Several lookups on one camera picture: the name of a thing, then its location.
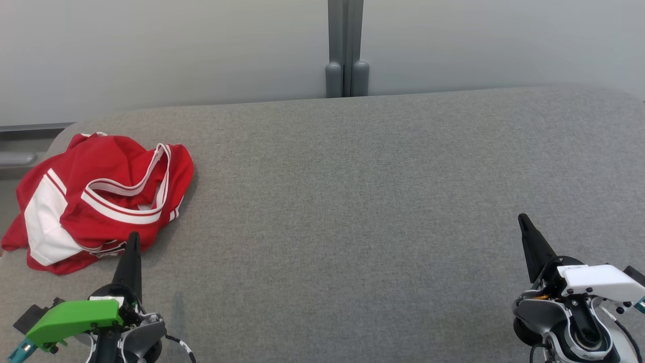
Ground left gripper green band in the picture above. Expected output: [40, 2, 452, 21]
[25, 232, 144, 352]

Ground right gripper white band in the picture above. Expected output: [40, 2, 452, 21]
[518, 213, 645, 306]

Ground red Bulls basketball jersey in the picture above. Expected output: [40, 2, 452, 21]
[15, 144, 195, 275]

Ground red shorts with white stripe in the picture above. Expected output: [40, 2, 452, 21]
[2, 132, 149, 253]

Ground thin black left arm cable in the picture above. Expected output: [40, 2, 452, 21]
[165, 334, 197, 363]

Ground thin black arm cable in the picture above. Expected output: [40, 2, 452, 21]
[612, 309, 645, 361]
[165, 334, 197, 363]

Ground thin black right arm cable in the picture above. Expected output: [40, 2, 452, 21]
[612, 309, 645, 361]

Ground grey round tube handle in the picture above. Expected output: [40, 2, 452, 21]
[0, 151, 39, 168]

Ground grey vertical partition post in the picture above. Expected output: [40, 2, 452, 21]
[325, 0, 370, 98]

